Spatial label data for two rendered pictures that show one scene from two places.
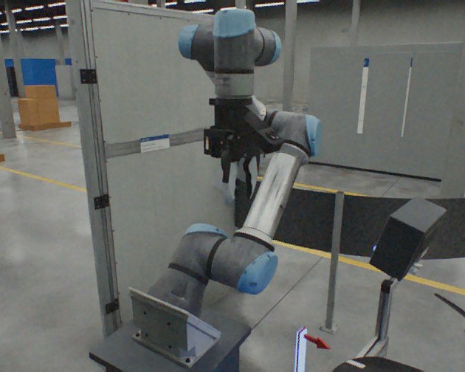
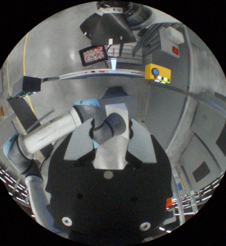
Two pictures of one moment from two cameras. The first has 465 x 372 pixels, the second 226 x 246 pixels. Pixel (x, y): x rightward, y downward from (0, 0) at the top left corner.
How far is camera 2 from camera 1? 0.73 m
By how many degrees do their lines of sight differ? 54
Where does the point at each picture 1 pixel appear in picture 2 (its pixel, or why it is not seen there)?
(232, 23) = not seen: outside the picture
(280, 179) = (39, 135)
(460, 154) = (5, 121)
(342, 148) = not seen: hidden behind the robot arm
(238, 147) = (147, 199)
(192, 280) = (111, 124)
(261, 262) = (87, 101)
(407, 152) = (12, 133)
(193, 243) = (102, 138)
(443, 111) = (2, 133)
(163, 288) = (123, 128)
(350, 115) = not seen: hidden behind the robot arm
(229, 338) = (103, 102)
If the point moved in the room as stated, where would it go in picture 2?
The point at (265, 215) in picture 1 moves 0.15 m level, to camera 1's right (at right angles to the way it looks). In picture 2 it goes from (63, 122) to (39, 97)
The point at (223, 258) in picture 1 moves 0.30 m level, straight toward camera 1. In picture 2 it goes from (98, 120) to (152, 76)
